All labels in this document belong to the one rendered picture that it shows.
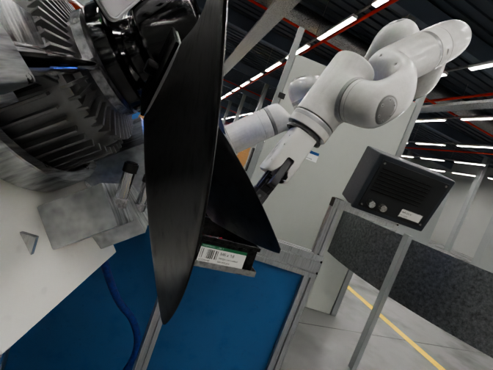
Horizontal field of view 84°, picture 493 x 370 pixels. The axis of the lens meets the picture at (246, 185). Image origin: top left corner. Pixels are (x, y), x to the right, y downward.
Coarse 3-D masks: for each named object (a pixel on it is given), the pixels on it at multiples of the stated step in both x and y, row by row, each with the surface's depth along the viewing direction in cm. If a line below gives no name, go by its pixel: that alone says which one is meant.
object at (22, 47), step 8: (24, 48) 18; (32, 48) 19; (40, 48) 21; (24, 56) 18; (32, 56) 19; (40, 56) 20; (48, 56) 22; (56, 56) 23; (64, 56) 24; (72, 56) 26; (32, 64) 19; (40, 64) 20; (48, 64) 21; (56, 64) 23; (64, 64) 24; (72, 64) 26; (80, 64) 28; (88, 64) 30; (32, 72) 20; (40, 72) 21
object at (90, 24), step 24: (144, 0) 34; (168, 0) 33; (192, 0) 33; (96, 24) 32; (120, 24) 35; (144, 24) 33; (168, 24) 33; (192, 24) 33; (96, 48) 32; (120, 48) 34; (144, 48) 34; (120, 72) 33; (144, 72) 36
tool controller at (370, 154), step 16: (368, 160) 88; (384, 160) 83; (400, 160) 83; (352, 176) 95; (368, 176) 85; (384, 176) 84; (400, 176) 84; (416, 176) 84; (432, 176) 84; (352, 192) 91; (368, 192) 86; (384, 192) 86; (400, 192) 86; (416, 192) 86; (432, 192) 86; (368, 208) 88; (384, 208) 86; (400, 208) 88; (416, 208) 88; (432, 208) 88; (416, 224) 90
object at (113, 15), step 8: (96, 0) 29; (104, 0) 30; (112, 0) 31; (120, 0) 31; (128, 0) 32; (136, 0) 33; (104, 8) 30; (112, 8) 31; (120, 8) 32; (128, 8) 32; (112, 16) 31; (120, 16) 32
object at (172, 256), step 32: (224, 0) 8; (192, 32) 22; (224, 32) 9; (192, 64) 18; (160, 96) 29; (192, 96) 16; (160, 128) 26; (192, 128) 15; (160, 160) 24; (192, 160) 14; (160, 192) 22; (192, 192) 14; (160, 224) 21; (192, 224) 13; (160, 256) 20; (192, 256) 13; (160, 288) 20
